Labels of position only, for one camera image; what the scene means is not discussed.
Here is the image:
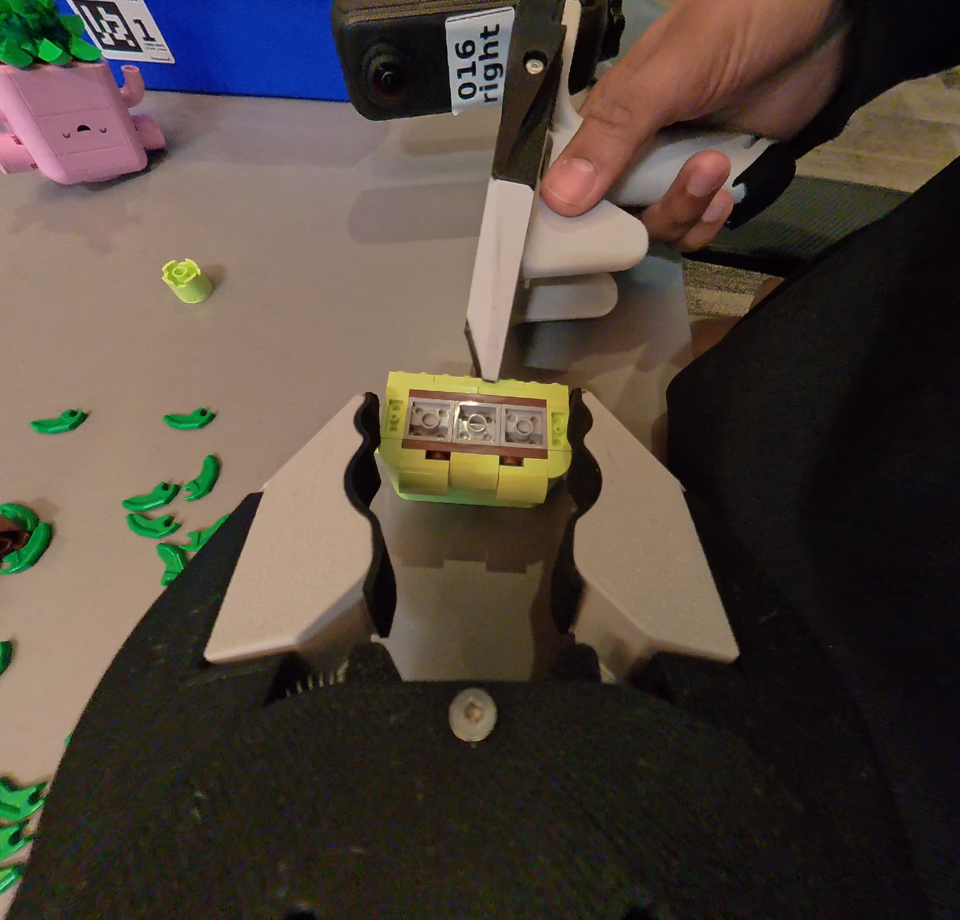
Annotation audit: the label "person's right forearm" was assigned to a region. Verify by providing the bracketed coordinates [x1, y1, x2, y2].
[780, 0, 960, 158]

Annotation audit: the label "lime green brick figure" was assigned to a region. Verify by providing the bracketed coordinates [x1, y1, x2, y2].
[377, 369, 573, 510]

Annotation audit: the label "lime green round brick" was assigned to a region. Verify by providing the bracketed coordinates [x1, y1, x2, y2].
[161, 259, 213, 305]

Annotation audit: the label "person's right hand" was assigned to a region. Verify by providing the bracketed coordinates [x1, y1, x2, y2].
[540, 0, 852, 254]

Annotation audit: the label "scattered green leaf pieces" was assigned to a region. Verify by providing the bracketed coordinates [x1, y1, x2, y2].
[0, 408, 230, 895]

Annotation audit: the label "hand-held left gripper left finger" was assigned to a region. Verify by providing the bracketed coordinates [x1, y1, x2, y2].
[204, 391, 397, 670]

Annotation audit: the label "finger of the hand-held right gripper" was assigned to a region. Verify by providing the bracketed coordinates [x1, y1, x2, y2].
[463, 174, 540, 383]

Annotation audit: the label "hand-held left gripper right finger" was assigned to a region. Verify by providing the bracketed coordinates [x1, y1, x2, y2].
[549, 389, 740, 680]

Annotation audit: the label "pink brick figure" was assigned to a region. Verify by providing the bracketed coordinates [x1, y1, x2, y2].
[0, 0, 168, 185]

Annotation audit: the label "blue storage bin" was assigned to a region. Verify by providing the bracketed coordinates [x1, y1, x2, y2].
[33, 0, 406, 102]

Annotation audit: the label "dark mesh office chair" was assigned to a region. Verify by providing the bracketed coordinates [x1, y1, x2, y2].
[697, 174, 912, 276]

